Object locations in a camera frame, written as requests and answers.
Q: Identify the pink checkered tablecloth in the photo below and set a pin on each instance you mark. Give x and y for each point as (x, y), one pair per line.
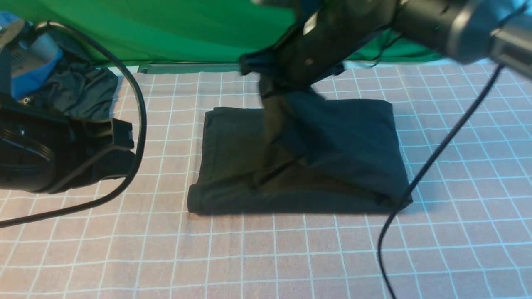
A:
(467, 235)

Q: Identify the green backdrop cloth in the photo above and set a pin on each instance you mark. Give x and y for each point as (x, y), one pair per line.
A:
(165, 31)

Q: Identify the blue garment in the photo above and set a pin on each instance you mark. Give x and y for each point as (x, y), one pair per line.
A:
(27, 56)

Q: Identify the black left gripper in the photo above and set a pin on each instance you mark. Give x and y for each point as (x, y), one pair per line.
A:
(95, 150)

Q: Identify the dark crumpled garment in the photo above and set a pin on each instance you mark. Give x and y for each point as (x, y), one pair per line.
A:
(75, 87)

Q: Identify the dark green metal bar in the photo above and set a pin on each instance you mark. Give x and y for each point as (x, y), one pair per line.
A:
(186, 68)

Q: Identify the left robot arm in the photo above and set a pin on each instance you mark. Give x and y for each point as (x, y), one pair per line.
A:
(46, 152)

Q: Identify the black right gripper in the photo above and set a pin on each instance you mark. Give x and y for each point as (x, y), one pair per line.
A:
(324, 34)

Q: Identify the gray long-sleeved shirt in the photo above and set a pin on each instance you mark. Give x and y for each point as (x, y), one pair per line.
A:
(300, 153)

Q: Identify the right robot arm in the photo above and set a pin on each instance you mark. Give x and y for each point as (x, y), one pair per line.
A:
(467, 31)

